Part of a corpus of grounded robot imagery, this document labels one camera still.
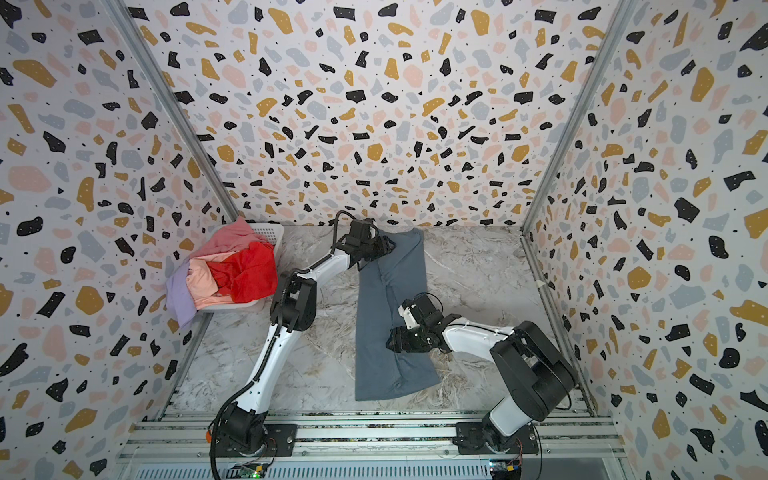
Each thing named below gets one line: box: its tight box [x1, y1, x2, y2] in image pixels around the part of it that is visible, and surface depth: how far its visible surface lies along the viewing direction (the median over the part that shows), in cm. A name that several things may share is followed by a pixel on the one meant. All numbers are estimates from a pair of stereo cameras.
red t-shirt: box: [207, 241, 277, 303], surface depth 92 cm
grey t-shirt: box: [355, 228, 441, 401], surface depth 92 cm
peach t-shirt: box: [186, 251, 236, 309], surface depth 87 cm
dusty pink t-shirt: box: [190, 216, 270, 257], surface depth 105 cm
